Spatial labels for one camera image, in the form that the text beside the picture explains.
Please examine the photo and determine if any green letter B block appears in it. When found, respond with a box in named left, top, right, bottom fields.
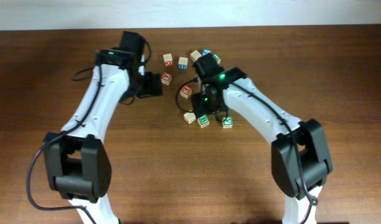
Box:
left=197, top=115, right=210, bottom=128

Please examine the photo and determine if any plain face number block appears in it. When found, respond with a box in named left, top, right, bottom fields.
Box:
left=184, top=112, right=196, bottom=124

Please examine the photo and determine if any green letter V block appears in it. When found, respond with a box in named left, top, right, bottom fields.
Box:
left=222, top=116, right=233, bottom=129

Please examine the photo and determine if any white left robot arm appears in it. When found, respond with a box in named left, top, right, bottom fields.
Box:
left=40, top=31, right=162, bottom=223

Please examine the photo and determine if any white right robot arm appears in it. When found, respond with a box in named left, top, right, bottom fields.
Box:
left=191, top=54, right=333, bottom=223

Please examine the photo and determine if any red letter A block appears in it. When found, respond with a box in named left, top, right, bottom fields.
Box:
left=161, top=72, right=172, bottom=85

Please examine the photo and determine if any red letter E block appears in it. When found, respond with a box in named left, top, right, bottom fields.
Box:
left=180, top=85, right=192, bottom=98

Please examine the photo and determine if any red letter C block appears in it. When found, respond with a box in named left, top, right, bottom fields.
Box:
left=163, top=54, right=174, bottom=67

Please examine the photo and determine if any blue letter wooden block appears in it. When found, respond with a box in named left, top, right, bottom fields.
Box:
left=178, top=57, right=188, bottom=70

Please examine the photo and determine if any green letter R block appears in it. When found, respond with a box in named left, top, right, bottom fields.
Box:
left=212, top=54, right=221, bottom=64

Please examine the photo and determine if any plain top wooden block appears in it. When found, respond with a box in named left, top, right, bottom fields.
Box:
left=190, top=50, right=202, bottom=62

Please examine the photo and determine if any blue number five block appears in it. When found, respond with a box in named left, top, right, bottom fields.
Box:
left=202, top=49, right=212, bottom=56

